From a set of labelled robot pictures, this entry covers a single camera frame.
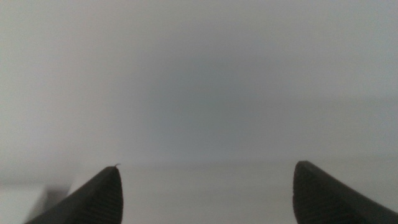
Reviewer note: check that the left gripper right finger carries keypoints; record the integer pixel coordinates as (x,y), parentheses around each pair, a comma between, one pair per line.
(320,199)

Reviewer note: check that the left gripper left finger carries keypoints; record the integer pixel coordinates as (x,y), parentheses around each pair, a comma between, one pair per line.
(96,202)

